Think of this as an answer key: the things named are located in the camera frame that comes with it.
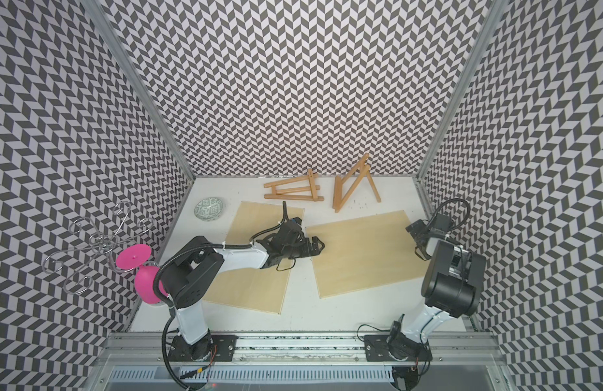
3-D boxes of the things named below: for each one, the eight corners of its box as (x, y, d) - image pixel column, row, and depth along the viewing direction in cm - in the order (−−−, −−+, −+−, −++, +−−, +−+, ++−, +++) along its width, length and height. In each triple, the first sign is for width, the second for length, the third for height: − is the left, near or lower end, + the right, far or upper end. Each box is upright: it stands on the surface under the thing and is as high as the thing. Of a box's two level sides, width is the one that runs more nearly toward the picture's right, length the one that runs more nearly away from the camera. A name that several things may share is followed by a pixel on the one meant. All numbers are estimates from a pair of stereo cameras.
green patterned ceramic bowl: (195, 221, 104) (191, 215, 101) (202, 203, 110) (198, 197, 107) (218, 221, 104) (215, 215, 101) (224, 203, 110) (221, 197, 107)
